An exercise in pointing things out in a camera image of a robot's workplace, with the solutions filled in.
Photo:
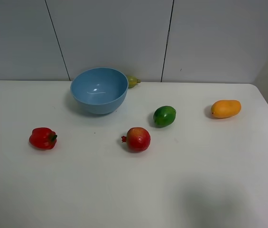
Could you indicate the red pomegranate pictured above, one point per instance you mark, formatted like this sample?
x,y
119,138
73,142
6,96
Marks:
x,y
137,139

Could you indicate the yellow green pear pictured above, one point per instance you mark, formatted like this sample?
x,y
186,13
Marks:
x,y
133,81

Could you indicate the red bell pepper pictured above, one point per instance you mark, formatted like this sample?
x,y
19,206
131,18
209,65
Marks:
x,y
43,138

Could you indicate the blue plastic bowl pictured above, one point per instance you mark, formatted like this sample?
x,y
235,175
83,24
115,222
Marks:
x,y
100,90

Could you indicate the green lime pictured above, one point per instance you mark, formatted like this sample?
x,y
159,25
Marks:
x,y
164,116

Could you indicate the orange yellow mango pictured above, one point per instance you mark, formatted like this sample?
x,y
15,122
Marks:
x,y
225,108

